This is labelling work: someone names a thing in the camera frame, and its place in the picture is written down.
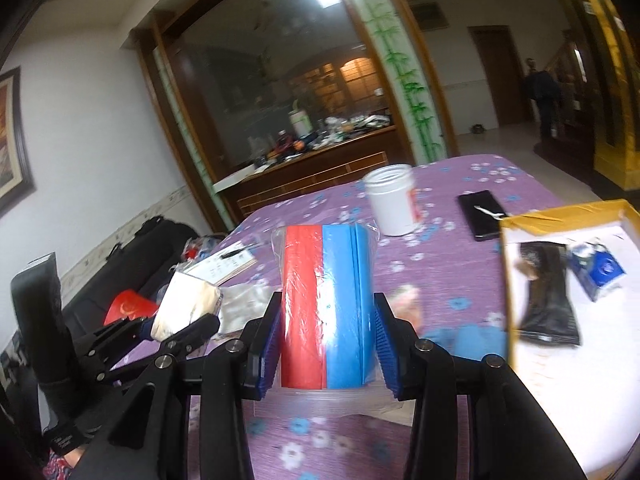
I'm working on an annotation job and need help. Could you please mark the white notebook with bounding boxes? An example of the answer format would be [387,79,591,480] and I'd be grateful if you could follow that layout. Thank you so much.
[182,242,258,286]

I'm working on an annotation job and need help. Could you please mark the black smartphone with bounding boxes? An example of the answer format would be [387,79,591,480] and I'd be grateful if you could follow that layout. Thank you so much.
[457,190,508,242]

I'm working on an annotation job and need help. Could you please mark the glass partition window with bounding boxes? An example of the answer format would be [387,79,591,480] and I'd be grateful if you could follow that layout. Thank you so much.
[165,0,396,181]

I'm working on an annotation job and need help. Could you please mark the white cloth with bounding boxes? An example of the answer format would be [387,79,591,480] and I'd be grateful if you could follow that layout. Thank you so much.
[150,270,223,343]

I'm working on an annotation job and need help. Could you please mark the brown wooden door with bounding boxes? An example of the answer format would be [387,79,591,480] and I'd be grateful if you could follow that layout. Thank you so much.
[467,25,532,130]

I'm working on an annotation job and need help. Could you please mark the blue packet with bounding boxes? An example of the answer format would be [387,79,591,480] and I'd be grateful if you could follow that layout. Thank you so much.
[570,240,627,302]

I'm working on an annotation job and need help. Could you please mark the purple floral tablecloth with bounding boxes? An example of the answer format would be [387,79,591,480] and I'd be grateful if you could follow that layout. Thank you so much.
[45,154,601,480]

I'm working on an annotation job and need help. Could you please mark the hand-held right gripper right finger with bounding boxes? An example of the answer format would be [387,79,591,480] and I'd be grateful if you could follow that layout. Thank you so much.
[372,292,588,480]

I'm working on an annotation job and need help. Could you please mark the red and blue cloth pack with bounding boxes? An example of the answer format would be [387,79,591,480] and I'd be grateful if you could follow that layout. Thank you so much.
[254,222,416,418]

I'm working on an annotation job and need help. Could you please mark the white plastic jar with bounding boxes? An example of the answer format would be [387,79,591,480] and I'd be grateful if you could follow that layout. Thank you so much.
[364,163,421,237]

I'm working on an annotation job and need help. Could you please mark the clear plastic bag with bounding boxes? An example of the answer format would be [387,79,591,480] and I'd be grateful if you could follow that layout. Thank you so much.
[217,280,283,336]

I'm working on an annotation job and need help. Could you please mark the crumpled plastic bags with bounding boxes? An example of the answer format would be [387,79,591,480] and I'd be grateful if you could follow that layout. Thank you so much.
[180,235,221,266]

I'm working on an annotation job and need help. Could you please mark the pile of counter clutter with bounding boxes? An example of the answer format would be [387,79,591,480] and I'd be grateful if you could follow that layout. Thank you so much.
[245,114,396,166]

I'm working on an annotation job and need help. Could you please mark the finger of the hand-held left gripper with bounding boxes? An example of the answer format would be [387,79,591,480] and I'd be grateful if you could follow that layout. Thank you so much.
[75,316,157,362]
[105,312,222,387]

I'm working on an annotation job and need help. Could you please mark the blue cloth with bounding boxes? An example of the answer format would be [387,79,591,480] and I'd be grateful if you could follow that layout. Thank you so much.
[425,322,508,361]

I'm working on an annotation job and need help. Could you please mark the black bag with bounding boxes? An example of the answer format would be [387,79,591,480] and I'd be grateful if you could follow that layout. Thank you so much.
[60,215,201,341]

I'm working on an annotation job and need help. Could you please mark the black pen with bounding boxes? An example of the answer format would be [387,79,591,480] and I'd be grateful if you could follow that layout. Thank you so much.
[220,244,263,259]

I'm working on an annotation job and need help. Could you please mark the black packet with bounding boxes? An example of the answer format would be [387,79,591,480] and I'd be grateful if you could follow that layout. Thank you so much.
[515,241,582,347]

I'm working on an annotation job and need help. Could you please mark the white thermos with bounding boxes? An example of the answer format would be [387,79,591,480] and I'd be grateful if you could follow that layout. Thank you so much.
[289,109,313,140]

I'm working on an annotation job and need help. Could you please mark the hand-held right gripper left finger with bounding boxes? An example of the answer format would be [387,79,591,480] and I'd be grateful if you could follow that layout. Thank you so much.
[70,291,283,480]

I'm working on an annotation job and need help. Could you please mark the red gift bag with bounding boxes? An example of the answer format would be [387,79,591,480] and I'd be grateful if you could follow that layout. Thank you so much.
[104,289,161,326]

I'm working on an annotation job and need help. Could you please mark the yellow cardboard box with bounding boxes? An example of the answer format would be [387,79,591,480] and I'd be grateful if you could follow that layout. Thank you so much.
[500,199,640,480]

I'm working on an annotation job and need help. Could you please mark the bamboo painted pillar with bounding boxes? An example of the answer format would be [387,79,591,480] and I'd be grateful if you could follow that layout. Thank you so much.
[350,0,446,163]

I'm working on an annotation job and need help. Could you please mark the plastic wrapped snack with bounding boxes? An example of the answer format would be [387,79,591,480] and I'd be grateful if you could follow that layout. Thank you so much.
[390,284,426,328]

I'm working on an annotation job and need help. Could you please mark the wooden counter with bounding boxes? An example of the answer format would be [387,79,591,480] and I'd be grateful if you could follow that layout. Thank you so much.
[212,125,416,221]

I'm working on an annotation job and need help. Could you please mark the golden wooden screen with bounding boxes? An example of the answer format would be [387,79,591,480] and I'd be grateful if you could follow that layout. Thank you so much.
[535,0,640,191]

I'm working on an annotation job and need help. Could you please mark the framed wall picture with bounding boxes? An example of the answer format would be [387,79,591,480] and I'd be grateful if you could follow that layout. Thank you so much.
[0,66,37,218]

